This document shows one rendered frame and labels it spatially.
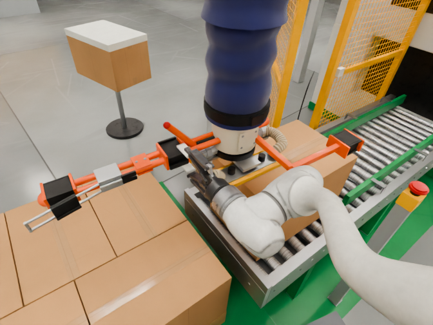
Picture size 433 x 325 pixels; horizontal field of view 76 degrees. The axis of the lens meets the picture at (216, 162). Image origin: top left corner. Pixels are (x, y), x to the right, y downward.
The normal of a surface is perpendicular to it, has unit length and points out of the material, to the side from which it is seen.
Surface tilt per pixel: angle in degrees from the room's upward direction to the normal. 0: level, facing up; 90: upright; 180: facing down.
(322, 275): 0
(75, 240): 0
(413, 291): 64
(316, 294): 0
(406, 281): 58
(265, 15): 68
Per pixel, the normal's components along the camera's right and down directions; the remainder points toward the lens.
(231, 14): -0.32, 0.22
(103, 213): 0.05, -0.75
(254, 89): 0.38, 0.43
